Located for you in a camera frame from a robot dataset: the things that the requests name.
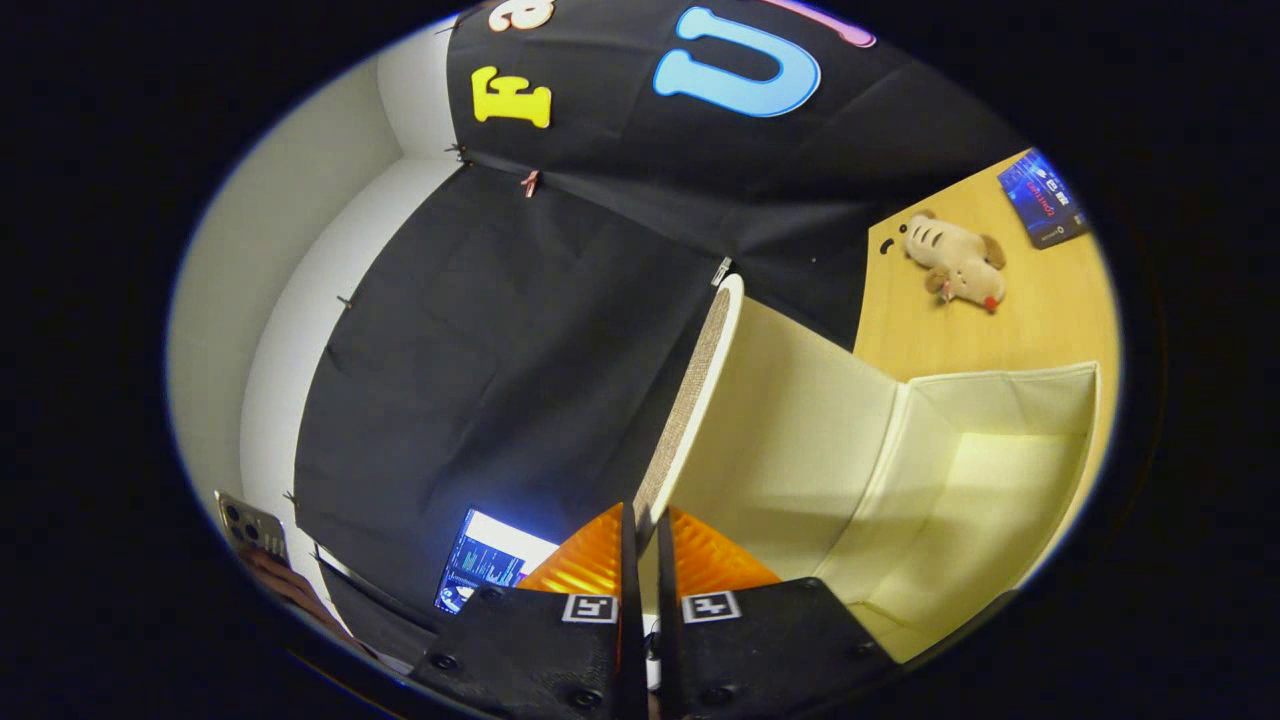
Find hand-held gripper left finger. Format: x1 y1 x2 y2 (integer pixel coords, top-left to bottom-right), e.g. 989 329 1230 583
410 503 649 720

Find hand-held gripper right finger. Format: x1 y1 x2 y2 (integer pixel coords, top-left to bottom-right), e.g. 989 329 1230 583
655 505 901 720

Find beige fabric storage box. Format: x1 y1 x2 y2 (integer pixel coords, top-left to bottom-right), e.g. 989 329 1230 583
634 273 1102 667

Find lit computer screen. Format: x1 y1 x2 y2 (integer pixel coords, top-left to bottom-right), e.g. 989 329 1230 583
434 507 562 617

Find gold smartphone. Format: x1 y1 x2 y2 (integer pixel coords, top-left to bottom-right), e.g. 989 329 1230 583
214 489 292 568

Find tan plush dog toy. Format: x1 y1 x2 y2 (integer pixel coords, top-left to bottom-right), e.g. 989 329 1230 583
904 209 1010 315

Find row of black clips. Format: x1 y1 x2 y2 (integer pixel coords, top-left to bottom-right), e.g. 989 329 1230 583
282 143 473 506

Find dark blue book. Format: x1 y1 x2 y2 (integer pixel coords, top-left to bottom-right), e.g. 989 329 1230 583
997 147 1092 251

